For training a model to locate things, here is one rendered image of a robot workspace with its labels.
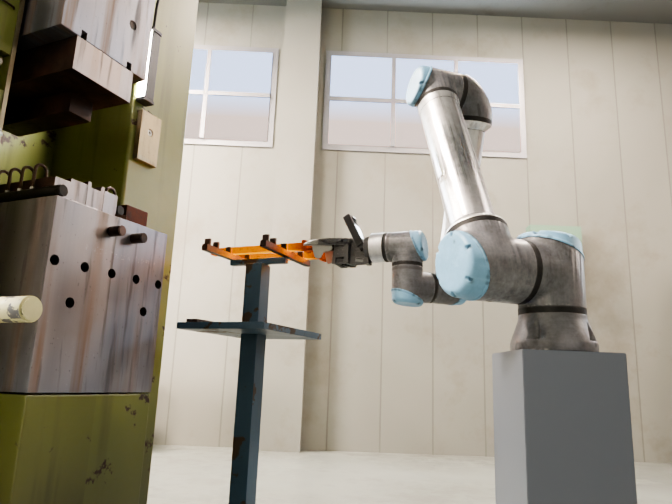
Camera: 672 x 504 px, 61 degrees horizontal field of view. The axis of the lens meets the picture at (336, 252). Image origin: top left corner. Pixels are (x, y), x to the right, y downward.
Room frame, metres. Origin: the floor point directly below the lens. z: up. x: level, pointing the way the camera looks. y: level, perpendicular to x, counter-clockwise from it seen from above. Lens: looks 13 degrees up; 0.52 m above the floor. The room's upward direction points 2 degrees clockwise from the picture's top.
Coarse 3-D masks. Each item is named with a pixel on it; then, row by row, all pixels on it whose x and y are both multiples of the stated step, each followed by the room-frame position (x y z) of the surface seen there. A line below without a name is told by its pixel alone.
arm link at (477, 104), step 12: (468, 84) 1.45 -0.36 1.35; (468, 96) 1.46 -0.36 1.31; (480, 96) 1.47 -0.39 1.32; (468, 108) 1.48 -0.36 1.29; (480, 108) 1.48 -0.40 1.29; (468, 120) 1.49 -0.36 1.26; (480, 120) 1.49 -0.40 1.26; (468, 132) 1.51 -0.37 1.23; (480, 132) 1.51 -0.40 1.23; (480, 144) 1.53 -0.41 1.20; (480, 156) 1.54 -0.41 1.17; (444, 216) 1.61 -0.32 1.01; (444, 228) 1.61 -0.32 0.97; (432, 300) 1.64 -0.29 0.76; (444, 300) 1.65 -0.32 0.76; (456, 300) 1.65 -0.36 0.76
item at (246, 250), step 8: (304, 240) 1.75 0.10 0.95; (224, 248) 1.88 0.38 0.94; (232, 248) 1.87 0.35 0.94; (240, 248) 1.85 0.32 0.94; (248, 248) 1.84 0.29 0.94; (256, 248) 1.83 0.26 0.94; (288, 248) 1.78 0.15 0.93; (296, 248) 1.77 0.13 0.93; (304, 248) 1.75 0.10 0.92; (312, 248) 1.75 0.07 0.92; (216, 256) 1.93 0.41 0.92
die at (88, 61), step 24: (48, 48) 1.35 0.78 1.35; (72, 48) 1.31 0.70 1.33; (96, 48) 1.36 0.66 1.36; (24, 72) 1.38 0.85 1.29; (48, 72) 1.34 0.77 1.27; (72, 72) 1.33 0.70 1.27; (96, 72) 1.37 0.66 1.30; (120, 72) 1.44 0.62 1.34; (24, 96) 1.47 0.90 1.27; (48, 96) 1.46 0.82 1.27; (96, 96) 1.45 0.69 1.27; (120, 96) 1.45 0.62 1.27
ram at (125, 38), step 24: (48, 0) 1.28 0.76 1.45; (72, 0) 1.28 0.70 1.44; (96, 0) 1.34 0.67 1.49; (120, 0) 1.41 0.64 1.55; (144, 0) 1.49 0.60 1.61; (24, 24) 1.32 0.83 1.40; (48, 24) 1.28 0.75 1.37; (72, 24) 1.29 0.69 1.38; (96, 24) 1.35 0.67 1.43; (120, 24) 1.42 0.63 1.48; (144, 24) 1.50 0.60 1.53; (24, 48) 1.38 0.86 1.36; (120, 48) 1.43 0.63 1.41; (144, 48) 1.51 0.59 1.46; (144, 72) 1.52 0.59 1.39
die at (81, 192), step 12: (36, 180) 1.33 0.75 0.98; (48, 180) 1.31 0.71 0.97; (60, 180) 1.32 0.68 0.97; (72, 180) 1.35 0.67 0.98; (0, 192) 1.38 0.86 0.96; (72, 192) 1.35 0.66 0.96; (84, 192) 1.39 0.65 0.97; (96, 192) 1.42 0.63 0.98; (108, 192) 1.46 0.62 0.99; (84, 204) 1.39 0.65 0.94; (96, 204) 1.42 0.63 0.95; (108, 204) 1.46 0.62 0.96
